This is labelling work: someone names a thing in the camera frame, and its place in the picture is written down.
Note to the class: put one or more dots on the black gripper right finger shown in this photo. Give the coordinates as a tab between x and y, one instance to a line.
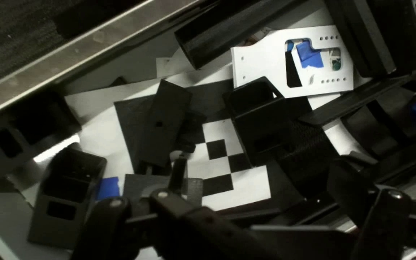
390	226

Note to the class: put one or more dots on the flat black plate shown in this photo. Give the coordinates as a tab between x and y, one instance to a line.
165	125

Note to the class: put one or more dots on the long black tray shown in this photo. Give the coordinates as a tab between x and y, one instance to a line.
227	34

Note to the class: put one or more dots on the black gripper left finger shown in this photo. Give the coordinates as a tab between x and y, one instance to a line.
116	226

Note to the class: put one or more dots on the black metal drawer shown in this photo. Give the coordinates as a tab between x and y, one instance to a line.
72	59

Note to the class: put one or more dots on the white bracket plate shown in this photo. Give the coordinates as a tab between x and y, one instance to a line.
266	63

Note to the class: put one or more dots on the black open box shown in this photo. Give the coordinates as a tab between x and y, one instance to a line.
275	125

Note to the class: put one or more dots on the blue tape piece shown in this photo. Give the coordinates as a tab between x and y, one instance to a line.
108	189

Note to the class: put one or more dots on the small black plastic block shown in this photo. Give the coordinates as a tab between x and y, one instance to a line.
68	203

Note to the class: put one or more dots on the checkerboard paper sheet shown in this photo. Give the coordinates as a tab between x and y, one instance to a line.
246	189

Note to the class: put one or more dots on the hollow black block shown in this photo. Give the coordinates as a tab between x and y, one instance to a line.
3	150

